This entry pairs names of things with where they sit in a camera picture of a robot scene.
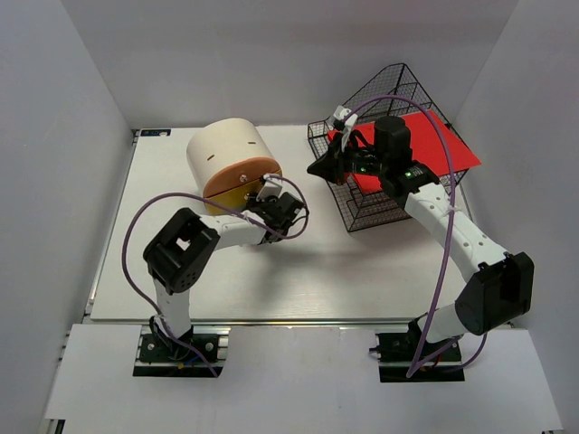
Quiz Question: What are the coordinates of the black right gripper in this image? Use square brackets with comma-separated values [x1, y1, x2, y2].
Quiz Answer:
[307, 132, 388, 186]

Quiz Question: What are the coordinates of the round cream drawer organizer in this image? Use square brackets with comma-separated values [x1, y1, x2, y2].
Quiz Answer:
[185, 118, 282, 215]

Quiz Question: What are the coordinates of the red folder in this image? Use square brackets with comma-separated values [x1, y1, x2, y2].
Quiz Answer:
[349, 109, 481, 193]

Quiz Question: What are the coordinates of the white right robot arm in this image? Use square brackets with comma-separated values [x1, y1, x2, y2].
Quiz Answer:
[307, 115, 535, 361]

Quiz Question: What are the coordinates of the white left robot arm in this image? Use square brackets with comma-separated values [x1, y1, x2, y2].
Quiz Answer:
[143, 193, 306, 361]

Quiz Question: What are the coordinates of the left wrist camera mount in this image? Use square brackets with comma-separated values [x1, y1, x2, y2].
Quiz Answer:
[256, 174, 283, 202]

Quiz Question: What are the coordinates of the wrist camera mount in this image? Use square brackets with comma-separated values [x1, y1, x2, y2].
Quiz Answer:
[256, 174, 283, 202]
[328, 105, 358, 152]

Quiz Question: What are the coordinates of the black wire mesh rack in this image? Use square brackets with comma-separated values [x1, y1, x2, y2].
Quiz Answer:
[328, 63, 469, 232]

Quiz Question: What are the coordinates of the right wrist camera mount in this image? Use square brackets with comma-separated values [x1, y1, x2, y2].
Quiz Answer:
[328, 105, 358, 152]

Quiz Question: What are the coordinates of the aluminium table edge rail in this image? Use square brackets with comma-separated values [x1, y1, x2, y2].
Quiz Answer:
[191, 317, 412, 326]

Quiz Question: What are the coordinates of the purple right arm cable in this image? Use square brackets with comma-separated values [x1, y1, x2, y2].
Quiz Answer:
[347, 94, 488, 379]

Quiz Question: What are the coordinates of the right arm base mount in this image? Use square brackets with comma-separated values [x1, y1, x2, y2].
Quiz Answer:
[369, 333, 465, 383]

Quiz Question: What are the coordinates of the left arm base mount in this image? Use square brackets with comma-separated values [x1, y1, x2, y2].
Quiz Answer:
[132, 327, 229, 379]

